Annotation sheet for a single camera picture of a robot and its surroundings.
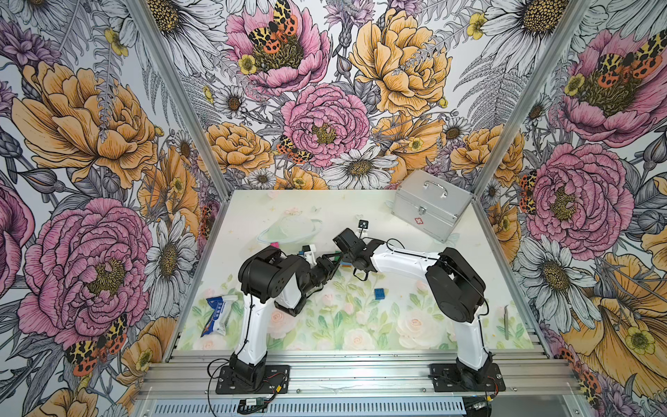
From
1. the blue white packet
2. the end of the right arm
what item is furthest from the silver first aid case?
the blue white packet

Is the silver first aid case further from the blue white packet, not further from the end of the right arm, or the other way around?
the blue white packet

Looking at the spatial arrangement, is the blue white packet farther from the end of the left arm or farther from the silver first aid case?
the silver first aid case

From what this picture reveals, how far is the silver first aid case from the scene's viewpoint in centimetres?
99

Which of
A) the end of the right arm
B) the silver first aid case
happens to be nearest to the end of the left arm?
the end of the right arm

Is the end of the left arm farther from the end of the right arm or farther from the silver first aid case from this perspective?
the silver first aid case
